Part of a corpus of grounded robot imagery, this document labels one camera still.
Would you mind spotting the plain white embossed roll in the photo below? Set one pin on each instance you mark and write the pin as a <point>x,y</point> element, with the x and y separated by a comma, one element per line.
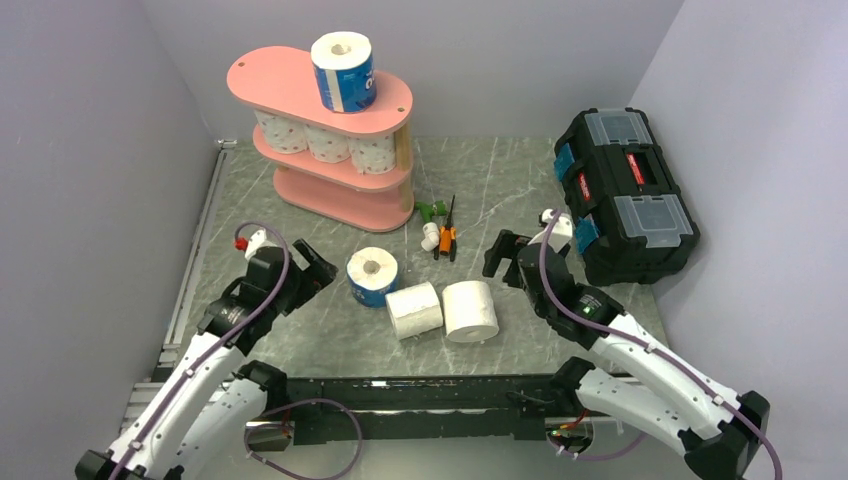
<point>469,312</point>

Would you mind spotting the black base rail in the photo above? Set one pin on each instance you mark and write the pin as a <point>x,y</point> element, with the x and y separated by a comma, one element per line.
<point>521,407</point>

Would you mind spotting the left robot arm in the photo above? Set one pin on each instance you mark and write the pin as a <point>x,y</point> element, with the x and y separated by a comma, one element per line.
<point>214,390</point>

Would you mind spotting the orange black pliers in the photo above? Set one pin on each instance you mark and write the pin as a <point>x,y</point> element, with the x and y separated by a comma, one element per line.
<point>447,246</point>

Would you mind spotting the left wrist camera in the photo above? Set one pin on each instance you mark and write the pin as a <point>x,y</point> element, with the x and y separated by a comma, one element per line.
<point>258,240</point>

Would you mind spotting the white pipe elbow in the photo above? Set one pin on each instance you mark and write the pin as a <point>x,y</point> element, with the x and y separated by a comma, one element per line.
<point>431,236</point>

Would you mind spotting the floral paper roll large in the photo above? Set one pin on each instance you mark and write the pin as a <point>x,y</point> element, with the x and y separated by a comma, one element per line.
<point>282,134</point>

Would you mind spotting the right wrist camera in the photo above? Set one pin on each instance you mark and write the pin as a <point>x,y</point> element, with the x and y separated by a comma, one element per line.
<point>561,233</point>

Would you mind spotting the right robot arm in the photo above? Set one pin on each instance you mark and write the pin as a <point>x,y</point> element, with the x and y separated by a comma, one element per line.
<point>715,429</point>

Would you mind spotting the pink three-tier shelf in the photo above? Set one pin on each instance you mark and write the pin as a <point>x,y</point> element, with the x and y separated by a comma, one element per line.
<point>279,80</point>

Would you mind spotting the black tool box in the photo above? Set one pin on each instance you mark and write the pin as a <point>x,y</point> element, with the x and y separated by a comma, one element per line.
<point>631,222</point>

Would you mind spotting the plain white paper roll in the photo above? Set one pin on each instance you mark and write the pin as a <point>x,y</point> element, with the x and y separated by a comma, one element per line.
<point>414,310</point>

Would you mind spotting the green pipe fitting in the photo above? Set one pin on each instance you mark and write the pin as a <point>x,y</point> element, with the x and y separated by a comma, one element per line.
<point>430,211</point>

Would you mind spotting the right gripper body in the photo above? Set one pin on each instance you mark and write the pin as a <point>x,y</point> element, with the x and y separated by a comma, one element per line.
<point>513,275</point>

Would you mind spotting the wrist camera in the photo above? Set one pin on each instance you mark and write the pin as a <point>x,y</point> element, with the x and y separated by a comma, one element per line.
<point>258,240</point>
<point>561,233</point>

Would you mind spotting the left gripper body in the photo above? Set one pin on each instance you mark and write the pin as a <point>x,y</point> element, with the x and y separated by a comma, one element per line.
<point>299,290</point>

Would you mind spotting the blue paper roll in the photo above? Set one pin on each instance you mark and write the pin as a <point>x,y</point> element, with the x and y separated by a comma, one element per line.
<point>344,72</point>

